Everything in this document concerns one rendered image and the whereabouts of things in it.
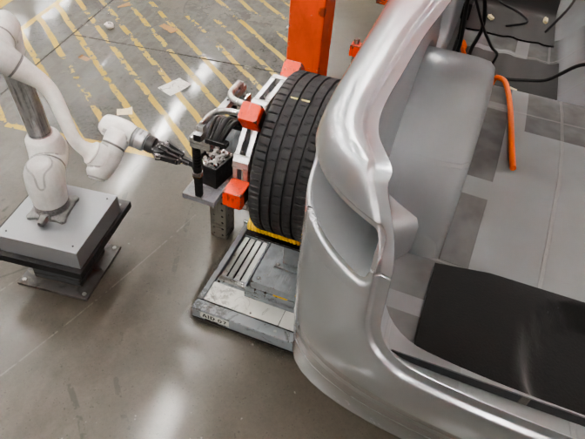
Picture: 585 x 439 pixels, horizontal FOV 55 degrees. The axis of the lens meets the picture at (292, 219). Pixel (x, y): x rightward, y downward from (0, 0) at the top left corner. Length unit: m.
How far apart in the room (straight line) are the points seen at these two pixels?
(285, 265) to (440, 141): 1.15
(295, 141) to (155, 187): 1.63
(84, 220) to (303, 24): 1.31
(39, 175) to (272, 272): 1.10
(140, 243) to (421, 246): 1.72
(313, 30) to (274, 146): 0.75
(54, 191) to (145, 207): 0.79
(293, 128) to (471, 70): 0.61
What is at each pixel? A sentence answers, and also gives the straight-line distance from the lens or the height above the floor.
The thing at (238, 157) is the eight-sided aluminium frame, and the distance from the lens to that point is 2.05.
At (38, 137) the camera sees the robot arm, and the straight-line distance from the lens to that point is 2.74.
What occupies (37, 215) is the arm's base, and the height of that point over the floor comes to 0.42.
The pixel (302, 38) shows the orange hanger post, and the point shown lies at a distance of 2.58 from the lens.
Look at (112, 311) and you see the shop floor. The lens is 2.84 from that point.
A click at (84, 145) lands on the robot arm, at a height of 0.80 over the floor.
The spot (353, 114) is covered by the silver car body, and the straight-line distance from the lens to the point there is 1.09.
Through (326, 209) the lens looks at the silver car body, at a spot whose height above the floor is 1.43.
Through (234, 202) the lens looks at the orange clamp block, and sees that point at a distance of 2.05.
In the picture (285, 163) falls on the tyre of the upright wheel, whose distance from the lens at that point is 1.94.
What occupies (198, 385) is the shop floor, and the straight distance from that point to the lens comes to 2.57.
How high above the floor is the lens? 2.23
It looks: 44 degrees down
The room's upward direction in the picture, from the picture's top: 5 degrees clockwise
